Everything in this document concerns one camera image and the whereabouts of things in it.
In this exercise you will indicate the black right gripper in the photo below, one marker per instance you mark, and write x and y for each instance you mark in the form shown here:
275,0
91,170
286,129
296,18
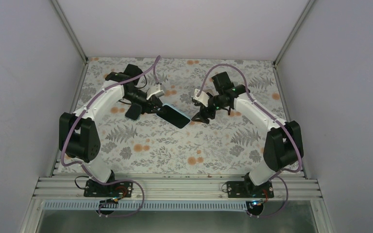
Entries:
205,118

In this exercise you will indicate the floral patterned table mat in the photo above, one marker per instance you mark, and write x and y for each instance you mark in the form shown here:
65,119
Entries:
229,144

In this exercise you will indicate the grey slotted cable duct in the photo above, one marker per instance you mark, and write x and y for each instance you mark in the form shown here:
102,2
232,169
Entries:
148,205

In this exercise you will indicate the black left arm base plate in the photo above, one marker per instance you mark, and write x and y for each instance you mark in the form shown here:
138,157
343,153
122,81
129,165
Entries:
121,189

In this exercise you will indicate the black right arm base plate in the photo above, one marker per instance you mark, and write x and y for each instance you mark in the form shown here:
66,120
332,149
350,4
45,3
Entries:
243,189

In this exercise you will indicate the black phone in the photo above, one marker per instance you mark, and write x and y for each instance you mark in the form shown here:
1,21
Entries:
134,112

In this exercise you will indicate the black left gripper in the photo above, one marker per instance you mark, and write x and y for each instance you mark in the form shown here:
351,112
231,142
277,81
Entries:
153,102

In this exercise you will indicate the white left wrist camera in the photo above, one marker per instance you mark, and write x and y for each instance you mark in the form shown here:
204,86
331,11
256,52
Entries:
157,90

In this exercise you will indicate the aluminium mounting rail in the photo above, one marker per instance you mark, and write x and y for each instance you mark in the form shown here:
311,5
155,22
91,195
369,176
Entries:
178,187

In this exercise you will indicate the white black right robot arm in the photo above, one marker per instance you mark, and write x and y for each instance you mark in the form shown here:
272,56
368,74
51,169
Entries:
283,141

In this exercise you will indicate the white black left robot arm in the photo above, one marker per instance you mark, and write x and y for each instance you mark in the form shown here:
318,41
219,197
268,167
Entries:
79,141

